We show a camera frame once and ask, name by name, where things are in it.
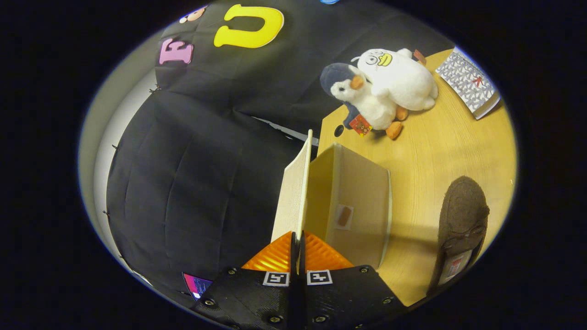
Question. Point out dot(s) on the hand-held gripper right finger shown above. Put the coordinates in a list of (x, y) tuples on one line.
[(348, 298)]

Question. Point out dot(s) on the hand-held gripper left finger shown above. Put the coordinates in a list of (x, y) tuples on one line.
[(247, 298)]

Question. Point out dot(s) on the beige fabric storage box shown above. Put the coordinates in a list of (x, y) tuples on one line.
[(357, 192)]

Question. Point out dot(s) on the brown fuzzy slipper shoe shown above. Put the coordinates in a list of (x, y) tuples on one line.
[(463, 211)]

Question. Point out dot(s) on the grey metal bar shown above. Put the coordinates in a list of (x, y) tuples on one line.
[(284, 130)]

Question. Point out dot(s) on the grey penguin plush toy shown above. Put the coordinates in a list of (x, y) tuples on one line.
[(367, 103)]

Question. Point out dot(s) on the white duck plush toy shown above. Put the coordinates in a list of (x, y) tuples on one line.
[(403, 82)]

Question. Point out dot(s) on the grey patterned book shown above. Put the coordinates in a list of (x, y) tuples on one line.
[(467, 82)]

